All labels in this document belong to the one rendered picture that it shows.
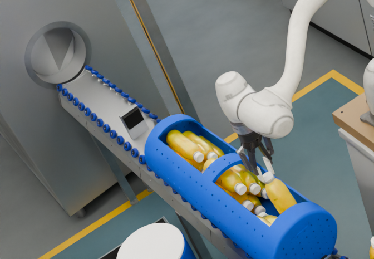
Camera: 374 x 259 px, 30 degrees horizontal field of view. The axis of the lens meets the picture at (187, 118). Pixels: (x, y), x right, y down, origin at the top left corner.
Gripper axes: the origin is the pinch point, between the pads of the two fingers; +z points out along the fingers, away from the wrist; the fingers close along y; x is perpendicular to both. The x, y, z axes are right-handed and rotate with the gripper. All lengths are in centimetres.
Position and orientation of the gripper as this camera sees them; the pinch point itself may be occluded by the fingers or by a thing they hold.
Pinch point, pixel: (264, 169)
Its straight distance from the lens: 240.5
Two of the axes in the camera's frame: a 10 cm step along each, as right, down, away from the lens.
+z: 3.4, 7.3, 5.9
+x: 5.3, 3.7, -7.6
